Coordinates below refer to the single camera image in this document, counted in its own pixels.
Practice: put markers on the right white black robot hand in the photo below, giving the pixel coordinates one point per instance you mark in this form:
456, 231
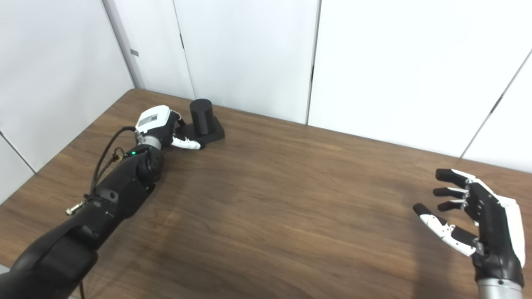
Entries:
494, 232

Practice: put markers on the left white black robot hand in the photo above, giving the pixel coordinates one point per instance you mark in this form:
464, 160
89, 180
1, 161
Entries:
153, 120

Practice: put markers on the black peg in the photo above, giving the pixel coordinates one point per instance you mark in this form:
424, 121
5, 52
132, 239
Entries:
201, 114

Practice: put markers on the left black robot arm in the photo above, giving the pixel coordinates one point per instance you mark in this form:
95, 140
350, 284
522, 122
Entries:
124, 187

